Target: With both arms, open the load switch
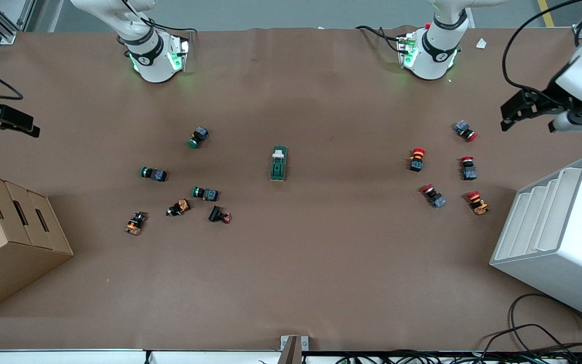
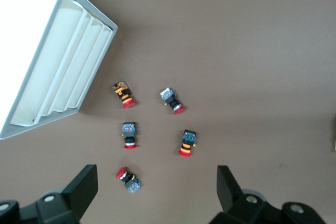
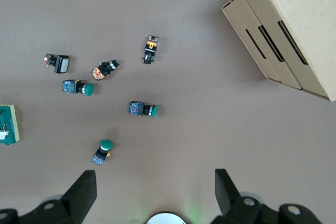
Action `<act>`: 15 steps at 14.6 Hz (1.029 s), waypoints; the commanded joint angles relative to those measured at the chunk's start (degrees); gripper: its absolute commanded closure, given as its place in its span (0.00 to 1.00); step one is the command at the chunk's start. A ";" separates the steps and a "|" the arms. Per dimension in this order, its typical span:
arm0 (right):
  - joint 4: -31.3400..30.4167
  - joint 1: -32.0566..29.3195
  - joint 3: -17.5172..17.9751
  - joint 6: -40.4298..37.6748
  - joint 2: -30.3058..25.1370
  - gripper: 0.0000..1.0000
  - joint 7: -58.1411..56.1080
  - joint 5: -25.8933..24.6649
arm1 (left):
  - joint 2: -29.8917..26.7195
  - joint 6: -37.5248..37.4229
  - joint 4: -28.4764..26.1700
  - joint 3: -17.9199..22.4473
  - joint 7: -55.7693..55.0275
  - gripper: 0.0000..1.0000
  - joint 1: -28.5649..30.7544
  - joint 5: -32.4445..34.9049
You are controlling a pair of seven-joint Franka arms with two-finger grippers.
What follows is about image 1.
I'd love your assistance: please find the black cable bundle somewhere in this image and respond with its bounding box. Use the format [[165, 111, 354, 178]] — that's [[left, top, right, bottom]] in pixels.
[[335, 348, 582, 364]]

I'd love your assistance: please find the black base cable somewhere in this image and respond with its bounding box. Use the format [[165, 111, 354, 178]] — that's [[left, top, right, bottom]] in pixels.
[[355, 25, 409, 54]]

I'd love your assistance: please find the white stepped rack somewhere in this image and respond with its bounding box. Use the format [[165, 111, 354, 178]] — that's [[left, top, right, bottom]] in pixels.
[[489, 156, 582, 326]]

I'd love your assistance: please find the brown cardboard box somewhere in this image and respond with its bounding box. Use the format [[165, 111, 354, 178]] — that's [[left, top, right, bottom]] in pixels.
[[0, 168, 75, 319]]

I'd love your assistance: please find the brown paper table cover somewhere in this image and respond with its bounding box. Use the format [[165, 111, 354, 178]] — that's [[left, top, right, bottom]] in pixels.
[[0, 25, 582, 352]]

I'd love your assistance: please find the black looped cable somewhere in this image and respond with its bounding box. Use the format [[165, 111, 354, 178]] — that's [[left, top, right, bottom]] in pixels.
[[482, 293, 582, 354]]

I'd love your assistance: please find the red push button grey block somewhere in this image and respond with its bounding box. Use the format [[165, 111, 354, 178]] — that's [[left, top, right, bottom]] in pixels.
[[421, 184, 447, 209], [460, 156, 478, 181], [454, 120, 479, 142]]

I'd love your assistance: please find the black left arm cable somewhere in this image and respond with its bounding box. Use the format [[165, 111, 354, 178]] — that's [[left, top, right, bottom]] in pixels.
[[502, 0, 582, 96]]

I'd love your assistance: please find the metal bracket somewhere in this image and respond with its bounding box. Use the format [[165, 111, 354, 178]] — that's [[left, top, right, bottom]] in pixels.
[[280, 335, 309, 364]]

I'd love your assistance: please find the green push button switch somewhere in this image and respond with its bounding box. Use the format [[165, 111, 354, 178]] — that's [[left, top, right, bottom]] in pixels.
[[192, 186, 219, 202], [187, 126, 210, 149], [140, 166, 168, 183]]

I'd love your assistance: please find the green load switch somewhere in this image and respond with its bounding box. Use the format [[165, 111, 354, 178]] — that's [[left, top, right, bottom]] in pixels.
[[270, 146, 288, 182]]

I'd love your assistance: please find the black switch with red knob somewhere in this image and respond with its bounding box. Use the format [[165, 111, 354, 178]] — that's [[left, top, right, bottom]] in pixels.
[[208, 205, 232, 224]]

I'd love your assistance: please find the black orange selector switch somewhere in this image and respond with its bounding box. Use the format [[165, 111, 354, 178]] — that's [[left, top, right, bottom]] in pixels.
[[166, 199, 191, 217], [125, 211, 148, 236]]

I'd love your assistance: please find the red push button orange block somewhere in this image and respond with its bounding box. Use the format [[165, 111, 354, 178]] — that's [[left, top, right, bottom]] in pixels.
[[466, 190, 491, 216], [408, 148, 426, 173]]

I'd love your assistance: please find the white table edge rail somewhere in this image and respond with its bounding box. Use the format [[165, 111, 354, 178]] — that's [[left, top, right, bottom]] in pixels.
[[0, 349, 282, 364]]

